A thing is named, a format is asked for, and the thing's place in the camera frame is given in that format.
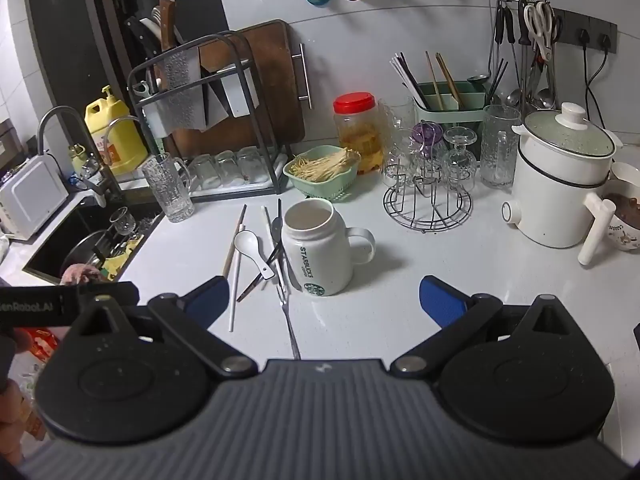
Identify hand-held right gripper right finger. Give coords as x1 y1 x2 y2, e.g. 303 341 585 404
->
390 275 581 378

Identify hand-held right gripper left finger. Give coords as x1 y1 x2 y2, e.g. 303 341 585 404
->
67 276 258 378

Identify brown wooden spoon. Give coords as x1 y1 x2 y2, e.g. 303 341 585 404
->
236 217 284 302

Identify wooden chopstick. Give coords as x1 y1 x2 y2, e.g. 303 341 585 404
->
222 205 247 278

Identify white ceramic spoon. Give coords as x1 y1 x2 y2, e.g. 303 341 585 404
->
234 230 276 281

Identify thin black chopstick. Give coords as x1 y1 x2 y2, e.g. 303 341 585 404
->
252 242 282 286

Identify steel spoon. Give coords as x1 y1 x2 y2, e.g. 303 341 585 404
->
270 240 302 361

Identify white mug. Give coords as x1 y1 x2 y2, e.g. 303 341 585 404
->
281 198 376 297

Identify row of hanging steel utensils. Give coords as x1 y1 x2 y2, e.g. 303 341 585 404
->
487 0 563 111

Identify person's left hand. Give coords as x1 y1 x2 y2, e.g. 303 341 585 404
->
0 392 26 466

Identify orange printed bag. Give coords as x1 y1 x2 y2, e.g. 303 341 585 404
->
20 327 66 363

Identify pink cloth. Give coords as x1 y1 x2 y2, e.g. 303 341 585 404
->
62 264 103 286

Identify black sink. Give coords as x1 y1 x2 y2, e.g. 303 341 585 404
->
22 200 166 286

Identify steel pan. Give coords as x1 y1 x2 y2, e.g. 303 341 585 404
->
60 230 131 277

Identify white toaster oven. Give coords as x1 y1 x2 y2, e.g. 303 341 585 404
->
0 155 70 240

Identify white drip tray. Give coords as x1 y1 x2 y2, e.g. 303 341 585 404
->
192 179 282 199

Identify wine glass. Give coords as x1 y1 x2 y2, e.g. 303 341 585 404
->
109 207 137 238

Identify textured glass beer mug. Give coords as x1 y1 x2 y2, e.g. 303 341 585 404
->
141 155 195 223

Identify clear drinking glass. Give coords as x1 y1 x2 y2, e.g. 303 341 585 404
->
216 149 243 187
190 152 218 188
237 146 271 184

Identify glass goblet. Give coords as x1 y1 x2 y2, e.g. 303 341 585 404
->
442 127 478 192
382 130 417 187

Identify white electric pot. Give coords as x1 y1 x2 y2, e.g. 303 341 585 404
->
502 102 623 266

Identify green colander basket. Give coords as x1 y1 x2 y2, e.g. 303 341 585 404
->
283 145 361 203

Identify tall textured glass mug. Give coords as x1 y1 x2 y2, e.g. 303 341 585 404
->
481 105 523 190

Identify enoki mushrooms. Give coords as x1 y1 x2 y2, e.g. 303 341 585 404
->
291 148 361 182

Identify yellow detergent bottle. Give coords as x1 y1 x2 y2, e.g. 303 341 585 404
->
84 85 149 176

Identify steel faucet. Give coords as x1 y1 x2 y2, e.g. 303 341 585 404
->
37 106 126 207

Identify green utensil caddy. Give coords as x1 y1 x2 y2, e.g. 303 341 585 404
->
414 81 493 137

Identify textured glass pitcher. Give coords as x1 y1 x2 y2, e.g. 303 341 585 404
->
377 97 418 161

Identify red-lid plastic jar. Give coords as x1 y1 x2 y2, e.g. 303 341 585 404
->
333 91 386 175

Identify glass pot lid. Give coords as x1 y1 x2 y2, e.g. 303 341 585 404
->
522 102 617 159

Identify green utensil holder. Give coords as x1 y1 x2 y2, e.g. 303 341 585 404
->
390 51 510 110

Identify wooden cutting board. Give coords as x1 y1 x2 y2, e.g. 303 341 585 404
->
165 19 312 158

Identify dark grey dish rack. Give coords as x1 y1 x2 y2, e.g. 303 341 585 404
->
126 31 287 204

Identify dark window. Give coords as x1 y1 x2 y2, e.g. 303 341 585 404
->
22 0 231 126

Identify wire glass rack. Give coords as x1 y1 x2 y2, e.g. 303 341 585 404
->
383 120 473 233

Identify wooden-handled cleaver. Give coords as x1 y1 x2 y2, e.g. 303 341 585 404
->
152 0 207 133

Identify black power cable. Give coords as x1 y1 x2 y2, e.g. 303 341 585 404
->
579 29 601 131
597 35 615 126

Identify black-handled knife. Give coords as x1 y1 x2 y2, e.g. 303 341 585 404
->
125 16 162 61

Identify white-handled scissors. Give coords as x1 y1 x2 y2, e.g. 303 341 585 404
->
524 1 557 63

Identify black wall socket strip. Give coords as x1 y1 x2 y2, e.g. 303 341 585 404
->
552 8 618 53

